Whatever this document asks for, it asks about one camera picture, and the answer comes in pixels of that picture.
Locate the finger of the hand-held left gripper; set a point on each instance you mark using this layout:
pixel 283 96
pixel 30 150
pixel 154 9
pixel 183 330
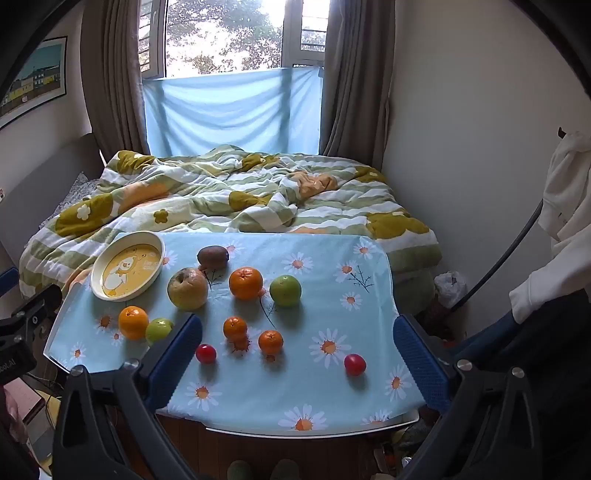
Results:
pixel 39 302
pixel 7 280

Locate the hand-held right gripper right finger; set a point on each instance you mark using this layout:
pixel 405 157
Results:
pixel 418 364

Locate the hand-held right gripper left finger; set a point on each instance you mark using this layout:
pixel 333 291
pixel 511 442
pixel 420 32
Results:
pixel 178 353

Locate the red tomato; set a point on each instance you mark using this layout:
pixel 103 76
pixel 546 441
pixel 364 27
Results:
pixel 354 363
pixel 206 353

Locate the small green apple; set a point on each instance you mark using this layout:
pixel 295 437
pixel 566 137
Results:
pixel 157 330

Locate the large orange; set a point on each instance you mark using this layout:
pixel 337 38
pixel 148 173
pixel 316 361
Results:
pixel 246 283
pixel 134 323

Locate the small mandarin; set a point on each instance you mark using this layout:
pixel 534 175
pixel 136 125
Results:
pixel 270 341
pixel 235 327

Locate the cream and yellow cartoon plate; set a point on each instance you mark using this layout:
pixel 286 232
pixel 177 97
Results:
pixel 129 270

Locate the pink box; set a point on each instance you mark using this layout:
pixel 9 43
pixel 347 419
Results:
pixel 18 399

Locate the large yellowish apple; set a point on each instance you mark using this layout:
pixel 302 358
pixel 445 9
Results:
pixel 187 288

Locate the white plastic bag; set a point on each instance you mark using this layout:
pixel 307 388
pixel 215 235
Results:
pixel 450 287

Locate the brown kiwi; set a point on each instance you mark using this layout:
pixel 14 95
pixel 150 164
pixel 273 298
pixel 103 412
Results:
pixel 212 257

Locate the grey headboard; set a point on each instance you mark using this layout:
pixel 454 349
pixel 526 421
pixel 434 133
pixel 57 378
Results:
pixel 51 175

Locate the light blue daisy tablecloth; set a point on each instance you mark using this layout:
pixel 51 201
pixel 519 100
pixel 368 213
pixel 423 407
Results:
pixel 314 314

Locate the grey patterned bed sheet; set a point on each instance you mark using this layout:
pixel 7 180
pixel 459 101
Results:
pixel 83 189

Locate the large green apple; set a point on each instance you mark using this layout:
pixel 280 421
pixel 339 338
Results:
pixel 285 290

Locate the green slipper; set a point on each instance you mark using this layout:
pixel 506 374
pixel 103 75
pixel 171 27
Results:
pixel 284 470
pixel 240 470

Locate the green striped flower blanket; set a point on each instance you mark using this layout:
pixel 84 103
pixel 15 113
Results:
pixel 221 194

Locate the white hanging garment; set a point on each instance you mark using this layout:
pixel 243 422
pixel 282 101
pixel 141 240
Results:
pixel 568 221

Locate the brown curtain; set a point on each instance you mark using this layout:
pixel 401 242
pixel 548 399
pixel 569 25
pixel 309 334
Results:
pixel 355 83
pixel 115 78

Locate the light blue window cloth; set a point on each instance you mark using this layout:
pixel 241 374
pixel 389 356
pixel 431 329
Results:
pixel 221 110

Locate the window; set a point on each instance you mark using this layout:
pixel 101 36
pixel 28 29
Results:
pixel 291 32

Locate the wall poster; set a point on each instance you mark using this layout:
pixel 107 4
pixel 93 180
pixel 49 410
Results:
pixel 32 78

